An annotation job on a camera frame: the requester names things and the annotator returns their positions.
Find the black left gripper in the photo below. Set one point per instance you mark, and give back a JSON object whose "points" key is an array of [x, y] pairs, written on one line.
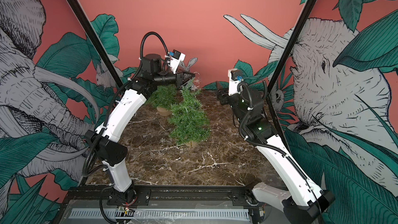
{"points": [[180, 78]]}

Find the black frame post right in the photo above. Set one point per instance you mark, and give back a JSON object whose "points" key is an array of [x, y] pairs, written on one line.
{"points": [[307, 9]]}

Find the large tree wooden base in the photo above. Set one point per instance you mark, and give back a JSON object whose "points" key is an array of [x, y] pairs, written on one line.
{"points": [[163, 111]]}

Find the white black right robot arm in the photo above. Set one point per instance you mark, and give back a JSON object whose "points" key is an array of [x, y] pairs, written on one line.
{"points": [[304, 201]]}

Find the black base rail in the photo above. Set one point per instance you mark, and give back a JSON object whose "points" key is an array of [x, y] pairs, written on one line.
{"points": [[141, 195]]}

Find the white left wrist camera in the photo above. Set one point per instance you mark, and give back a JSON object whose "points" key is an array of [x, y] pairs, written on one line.
{"points": [[174, 59]]}

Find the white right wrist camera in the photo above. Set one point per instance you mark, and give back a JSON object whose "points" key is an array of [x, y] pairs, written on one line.
{"points": [[235, 78]]}

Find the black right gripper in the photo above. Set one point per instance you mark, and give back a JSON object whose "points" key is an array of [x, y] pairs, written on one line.
{"points": [[223, 96]]}

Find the small tree wooden base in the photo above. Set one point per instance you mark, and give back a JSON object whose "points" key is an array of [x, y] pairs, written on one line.
{"points": [[191, 144]]}

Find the white slotted cable tray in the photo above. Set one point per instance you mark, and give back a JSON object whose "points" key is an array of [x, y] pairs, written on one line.
{"points": [[201, 215]]}

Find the black frame post left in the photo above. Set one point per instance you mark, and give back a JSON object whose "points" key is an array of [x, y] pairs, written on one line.
{"points": [[93, 37]]}

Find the black frame post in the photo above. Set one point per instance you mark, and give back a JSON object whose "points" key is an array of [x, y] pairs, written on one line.
{"points": [[307, 9], [93, 37]]}

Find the large green christmas tree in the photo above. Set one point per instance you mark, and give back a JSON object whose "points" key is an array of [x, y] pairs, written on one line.
{"points": [[163, 97]]}

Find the small green christmas tree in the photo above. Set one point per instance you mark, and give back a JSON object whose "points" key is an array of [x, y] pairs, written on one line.
{"points": [[190, 122]]}

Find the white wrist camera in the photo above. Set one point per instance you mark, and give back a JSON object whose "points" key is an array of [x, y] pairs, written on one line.
{"points": [[235, 78], [174, 59]]}

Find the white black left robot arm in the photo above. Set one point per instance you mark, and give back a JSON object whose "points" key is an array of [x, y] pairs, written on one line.
{"points": [[152, 72]]}

